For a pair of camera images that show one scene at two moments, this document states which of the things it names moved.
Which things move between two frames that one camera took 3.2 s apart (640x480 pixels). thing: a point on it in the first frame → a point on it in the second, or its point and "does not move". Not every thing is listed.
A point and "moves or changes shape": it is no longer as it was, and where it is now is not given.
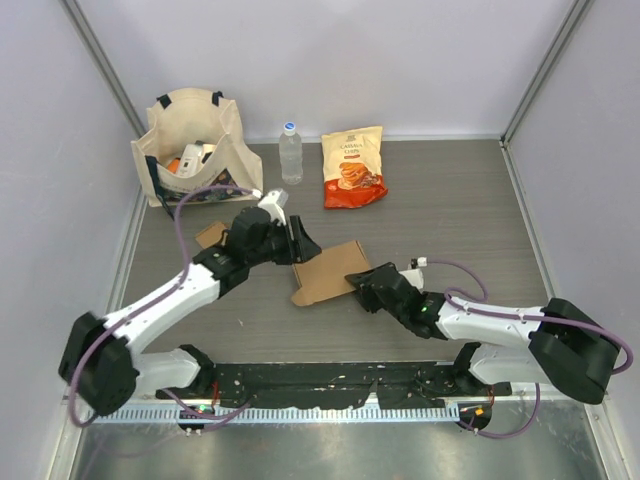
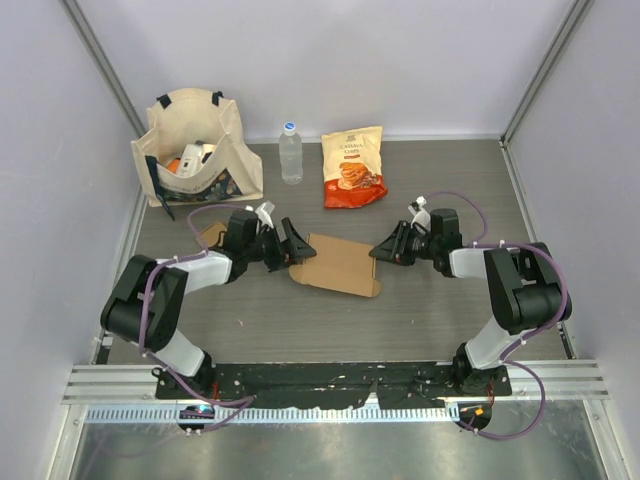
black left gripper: x=300 y=248 does not move
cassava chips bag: x=352 y=166 does not move
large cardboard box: x=326 y=274 moves or changes shape
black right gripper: x=364 y=291 → x=395 y=248
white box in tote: x=193 y=157 does not move
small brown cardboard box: x=210 y=235 does not move
